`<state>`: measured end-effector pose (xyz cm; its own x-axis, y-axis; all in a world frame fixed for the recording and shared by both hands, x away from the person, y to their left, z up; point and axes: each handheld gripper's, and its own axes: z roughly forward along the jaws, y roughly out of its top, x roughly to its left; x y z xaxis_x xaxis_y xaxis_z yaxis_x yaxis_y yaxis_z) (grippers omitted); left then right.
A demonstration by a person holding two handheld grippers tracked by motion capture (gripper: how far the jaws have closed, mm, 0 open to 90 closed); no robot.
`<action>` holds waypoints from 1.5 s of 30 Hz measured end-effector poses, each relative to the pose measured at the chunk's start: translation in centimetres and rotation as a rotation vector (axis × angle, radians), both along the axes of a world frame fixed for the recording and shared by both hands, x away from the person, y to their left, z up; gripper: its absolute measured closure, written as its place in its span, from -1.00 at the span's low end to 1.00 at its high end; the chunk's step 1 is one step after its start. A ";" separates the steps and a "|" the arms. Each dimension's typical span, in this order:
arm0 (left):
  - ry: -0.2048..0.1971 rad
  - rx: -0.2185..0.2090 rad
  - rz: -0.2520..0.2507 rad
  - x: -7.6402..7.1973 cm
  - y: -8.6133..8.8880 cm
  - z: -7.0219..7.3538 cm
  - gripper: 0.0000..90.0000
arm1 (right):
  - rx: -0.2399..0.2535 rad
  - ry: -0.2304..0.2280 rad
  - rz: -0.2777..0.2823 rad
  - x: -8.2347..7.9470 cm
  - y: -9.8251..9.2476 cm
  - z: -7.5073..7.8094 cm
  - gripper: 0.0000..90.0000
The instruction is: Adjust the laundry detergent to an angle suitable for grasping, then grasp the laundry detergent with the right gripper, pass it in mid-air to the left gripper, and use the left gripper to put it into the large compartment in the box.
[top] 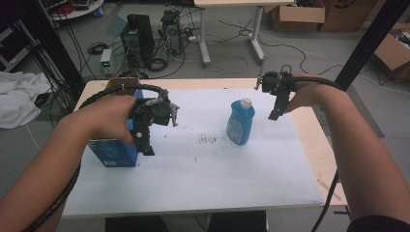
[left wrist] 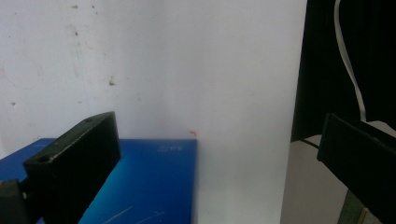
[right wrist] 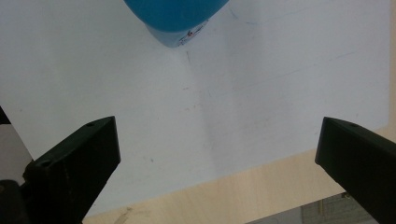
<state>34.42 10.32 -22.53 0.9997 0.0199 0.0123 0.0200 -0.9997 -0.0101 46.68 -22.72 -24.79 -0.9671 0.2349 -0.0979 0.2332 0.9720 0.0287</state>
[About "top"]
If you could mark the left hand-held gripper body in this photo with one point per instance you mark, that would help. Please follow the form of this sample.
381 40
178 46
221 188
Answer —
158 112

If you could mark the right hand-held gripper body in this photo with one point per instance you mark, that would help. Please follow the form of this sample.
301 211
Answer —
274 83

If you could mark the blue cardboard box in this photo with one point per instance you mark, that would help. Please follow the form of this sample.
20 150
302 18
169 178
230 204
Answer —
112 153

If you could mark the blue bottle with white cap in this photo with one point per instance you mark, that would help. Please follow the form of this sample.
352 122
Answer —
240 124

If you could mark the person's right hand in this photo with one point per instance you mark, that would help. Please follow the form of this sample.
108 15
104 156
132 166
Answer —
307 92

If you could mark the person's left hand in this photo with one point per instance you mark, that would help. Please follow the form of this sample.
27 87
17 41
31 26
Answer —
106 116

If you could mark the small brown cardboard box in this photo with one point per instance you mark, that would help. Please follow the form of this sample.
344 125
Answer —
298 16

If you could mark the white power supply unit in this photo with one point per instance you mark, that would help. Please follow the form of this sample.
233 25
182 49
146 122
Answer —
106 61

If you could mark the black computer tower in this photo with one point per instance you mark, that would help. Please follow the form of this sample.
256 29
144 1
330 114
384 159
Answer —
138 38

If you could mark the white-legged desk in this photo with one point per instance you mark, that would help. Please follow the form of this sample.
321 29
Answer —
232 2

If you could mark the tall brown cardboard box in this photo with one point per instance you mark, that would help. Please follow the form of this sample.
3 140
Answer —
346 13

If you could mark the open brown cardboard box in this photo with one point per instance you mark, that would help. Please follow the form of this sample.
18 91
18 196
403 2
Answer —
391 53

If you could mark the round white table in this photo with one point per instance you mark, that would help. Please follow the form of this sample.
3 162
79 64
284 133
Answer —
80 11

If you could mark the white cloth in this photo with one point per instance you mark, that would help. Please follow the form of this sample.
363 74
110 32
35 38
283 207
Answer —
19 96

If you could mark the person's dark sleeve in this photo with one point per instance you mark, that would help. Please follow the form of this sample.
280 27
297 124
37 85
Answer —
377 225

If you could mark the grey shelf rack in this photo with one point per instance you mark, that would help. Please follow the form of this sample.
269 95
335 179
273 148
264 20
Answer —
14 48

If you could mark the open-frame computer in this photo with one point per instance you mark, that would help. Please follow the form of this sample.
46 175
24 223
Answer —
171 30

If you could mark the black frame post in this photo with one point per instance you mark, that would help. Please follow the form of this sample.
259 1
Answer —
54 48
370 42

